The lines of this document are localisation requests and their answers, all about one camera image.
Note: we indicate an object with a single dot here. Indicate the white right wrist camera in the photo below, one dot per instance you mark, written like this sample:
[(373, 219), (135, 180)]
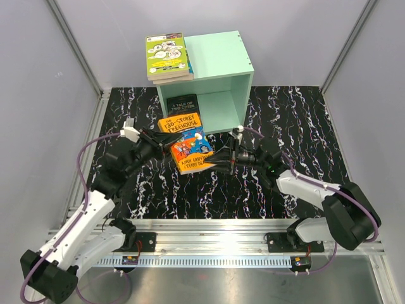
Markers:
[(237, 134)]

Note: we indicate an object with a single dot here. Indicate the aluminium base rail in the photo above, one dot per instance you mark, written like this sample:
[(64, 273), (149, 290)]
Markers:
[(203, 243)]

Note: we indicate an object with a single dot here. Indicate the mint green open box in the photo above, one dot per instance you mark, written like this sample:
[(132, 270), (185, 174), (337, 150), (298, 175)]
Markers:
[(223, 75)]

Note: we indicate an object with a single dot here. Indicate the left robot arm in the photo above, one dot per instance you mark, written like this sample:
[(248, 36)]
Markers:
[(55, 269)]

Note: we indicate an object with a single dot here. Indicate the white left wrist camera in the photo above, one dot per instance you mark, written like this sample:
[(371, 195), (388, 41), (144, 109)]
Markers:
[(128, 131)]

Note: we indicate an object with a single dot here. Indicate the black marble pattern mat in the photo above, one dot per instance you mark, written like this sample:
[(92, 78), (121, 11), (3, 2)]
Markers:
[(297, 117)]

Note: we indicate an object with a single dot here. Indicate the orange 130-Storey Treehouse book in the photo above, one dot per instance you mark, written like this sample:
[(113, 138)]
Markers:
[(191, 150)]

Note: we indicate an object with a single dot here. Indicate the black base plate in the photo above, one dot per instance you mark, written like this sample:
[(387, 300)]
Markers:
[(146, 241), (284, 242)]

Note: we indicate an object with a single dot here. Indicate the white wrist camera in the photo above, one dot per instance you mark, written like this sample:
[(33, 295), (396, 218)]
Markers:
[(128, 131), (237, 134)]

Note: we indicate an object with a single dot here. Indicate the blue 26-Storey Treehouse book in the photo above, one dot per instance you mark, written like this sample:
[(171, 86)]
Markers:
[(185, 47)]

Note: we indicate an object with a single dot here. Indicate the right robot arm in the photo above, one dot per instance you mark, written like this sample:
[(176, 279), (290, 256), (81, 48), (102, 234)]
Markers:
[(348, 217)]

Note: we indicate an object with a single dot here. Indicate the dark Tale of Two Cities book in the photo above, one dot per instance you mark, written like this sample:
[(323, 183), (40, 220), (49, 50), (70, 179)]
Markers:
[(182, 105)]

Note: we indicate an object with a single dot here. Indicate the lime green book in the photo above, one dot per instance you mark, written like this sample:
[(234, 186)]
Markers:
[(166, 56)]

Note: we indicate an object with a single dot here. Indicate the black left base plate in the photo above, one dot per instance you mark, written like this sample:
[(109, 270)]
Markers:
[(146, 241)]

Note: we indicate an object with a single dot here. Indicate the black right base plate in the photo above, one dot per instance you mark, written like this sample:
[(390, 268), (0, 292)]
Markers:
[(284, 242)]

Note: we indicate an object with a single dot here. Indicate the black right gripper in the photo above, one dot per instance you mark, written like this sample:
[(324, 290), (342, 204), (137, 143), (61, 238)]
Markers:
[(226, 159)]

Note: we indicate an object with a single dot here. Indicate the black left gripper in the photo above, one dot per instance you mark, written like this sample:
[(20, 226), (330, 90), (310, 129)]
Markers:
[(158, 140)]

